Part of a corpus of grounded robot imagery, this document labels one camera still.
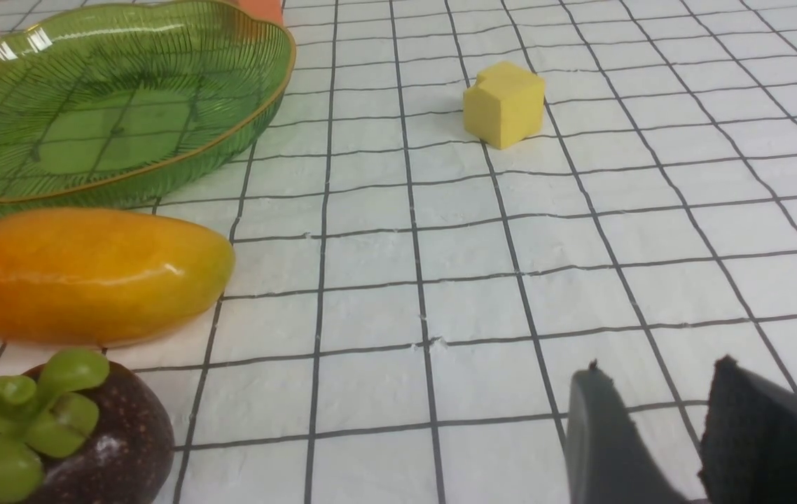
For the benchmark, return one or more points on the yellow foam cube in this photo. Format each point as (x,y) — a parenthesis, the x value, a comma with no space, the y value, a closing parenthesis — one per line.
(504,105)

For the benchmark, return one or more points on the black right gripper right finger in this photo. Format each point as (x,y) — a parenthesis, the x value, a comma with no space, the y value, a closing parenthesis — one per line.
(749,446)

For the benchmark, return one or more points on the green glass leaf plate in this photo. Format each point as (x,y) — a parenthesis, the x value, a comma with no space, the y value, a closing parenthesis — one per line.
(118,104)

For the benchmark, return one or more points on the purple mangosteen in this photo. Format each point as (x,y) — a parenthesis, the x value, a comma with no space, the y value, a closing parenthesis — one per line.
(82,429)

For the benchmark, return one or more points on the white grid tablecloth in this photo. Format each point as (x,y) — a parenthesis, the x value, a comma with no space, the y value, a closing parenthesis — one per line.
(409,303)

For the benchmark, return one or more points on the orange foam cube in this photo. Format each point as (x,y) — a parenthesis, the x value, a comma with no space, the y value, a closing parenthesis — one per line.
(270,10)

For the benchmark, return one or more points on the orange mango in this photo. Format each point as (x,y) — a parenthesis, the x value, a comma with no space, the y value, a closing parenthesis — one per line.
(106,278)

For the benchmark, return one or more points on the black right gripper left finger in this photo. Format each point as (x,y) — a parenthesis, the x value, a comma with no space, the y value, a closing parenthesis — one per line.
(606,459)

